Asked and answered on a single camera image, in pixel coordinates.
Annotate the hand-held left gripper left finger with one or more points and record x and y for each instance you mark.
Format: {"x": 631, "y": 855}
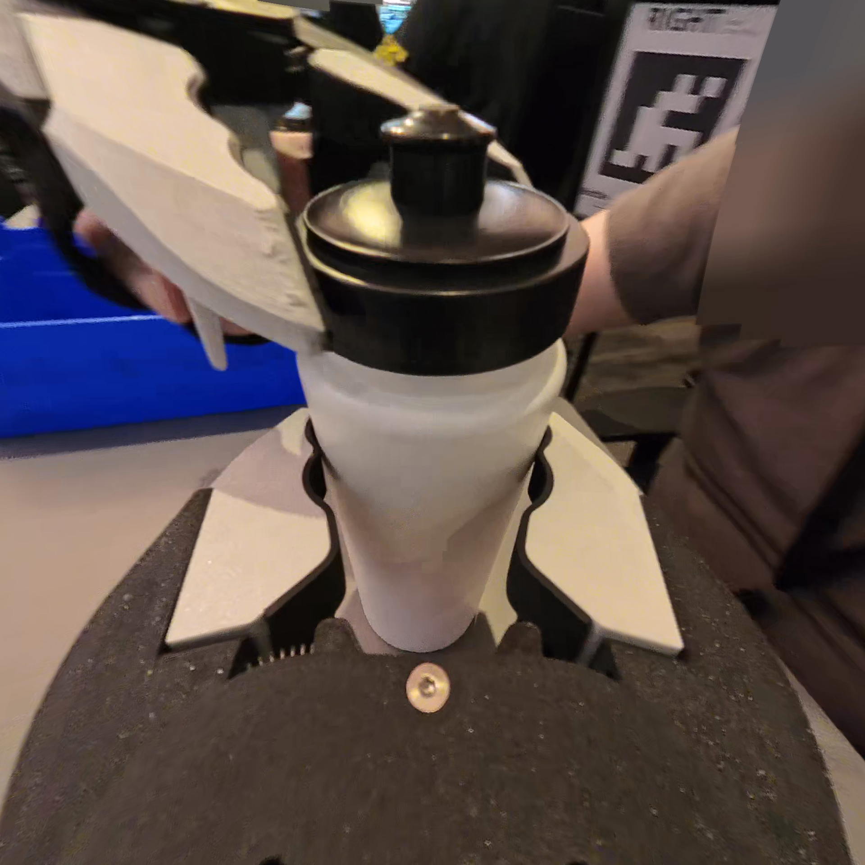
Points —
{"x": 263, "y": 540}

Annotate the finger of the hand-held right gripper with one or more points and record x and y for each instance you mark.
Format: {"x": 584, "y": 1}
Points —
{"x": 148, "y": 169}
{"x": 365, "y": 81}

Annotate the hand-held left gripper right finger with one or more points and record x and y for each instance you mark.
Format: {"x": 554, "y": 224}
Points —
{"x": 595, "y": 547}

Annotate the white plastic bottle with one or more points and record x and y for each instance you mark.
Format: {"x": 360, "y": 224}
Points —
{"x": 426, "y": 486}

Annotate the blue plastic storage bin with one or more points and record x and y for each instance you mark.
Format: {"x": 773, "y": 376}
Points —
{"x": 101, "y": 378}

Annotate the black bottle lid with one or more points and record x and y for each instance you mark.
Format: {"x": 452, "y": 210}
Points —
{"x": 446, "y": 317}

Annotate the person's right forearm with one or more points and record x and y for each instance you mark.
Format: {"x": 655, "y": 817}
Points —
{"x": 595, "y": 284}

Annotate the black framed marker sign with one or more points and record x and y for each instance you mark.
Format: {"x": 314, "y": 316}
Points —
{"x": 676, "y": 101}

